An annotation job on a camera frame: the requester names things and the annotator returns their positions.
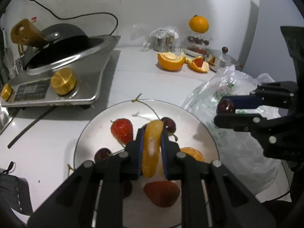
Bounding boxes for small orange segment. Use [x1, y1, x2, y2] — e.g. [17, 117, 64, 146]
[141, 120, 163, 178]

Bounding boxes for small red strawberry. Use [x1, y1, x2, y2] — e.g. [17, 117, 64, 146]
[110, 118, 133, 146]

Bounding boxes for large red strawberry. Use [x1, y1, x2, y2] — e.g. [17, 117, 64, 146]
[143, 180, 180, 208]

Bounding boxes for dark cherry with stem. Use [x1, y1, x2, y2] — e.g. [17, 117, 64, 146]
[131, 93, 178, 142]

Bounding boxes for large orange segment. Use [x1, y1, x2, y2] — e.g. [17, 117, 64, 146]
[180, 147, 205, 162]

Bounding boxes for clear printed plastic bag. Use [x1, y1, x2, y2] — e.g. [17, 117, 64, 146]
[181, 65, 291, 196]

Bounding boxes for white round plate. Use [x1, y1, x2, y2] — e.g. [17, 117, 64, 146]
[74, 100, 219, 227]

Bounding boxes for small steel pot with lid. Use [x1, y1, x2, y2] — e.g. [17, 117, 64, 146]
[206, 46, 244, 72]

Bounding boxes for orange peel piece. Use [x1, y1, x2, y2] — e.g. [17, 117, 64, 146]
[185, 56, 210, 73]

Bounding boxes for clear container with cherries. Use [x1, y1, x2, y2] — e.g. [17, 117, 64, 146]
[181, 32, 210, 56]

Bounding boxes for silver induction cooker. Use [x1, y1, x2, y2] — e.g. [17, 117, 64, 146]
[1, 36, 121, 108]

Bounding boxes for half peeled orange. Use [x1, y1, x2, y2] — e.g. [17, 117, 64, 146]
[157, 52, 185, 71]

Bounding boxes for whole orange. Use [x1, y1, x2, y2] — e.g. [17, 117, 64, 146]
[189, 15, 209, 33]

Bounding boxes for steel cup in plastic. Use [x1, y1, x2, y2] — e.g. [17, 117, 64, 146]
[141, 26, 179, 52]

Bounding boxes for black chopstick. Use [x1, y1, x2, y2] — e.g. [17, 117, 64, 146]
[7, 106, 57, 150]

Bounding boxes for black wok with wooden handle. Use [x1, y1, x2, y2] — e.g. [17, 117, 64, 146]
[10, 19, 90, 69]

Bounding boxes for black power cable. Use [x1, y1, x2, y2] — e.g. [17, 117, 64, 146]
[21, 0, 119, 37]

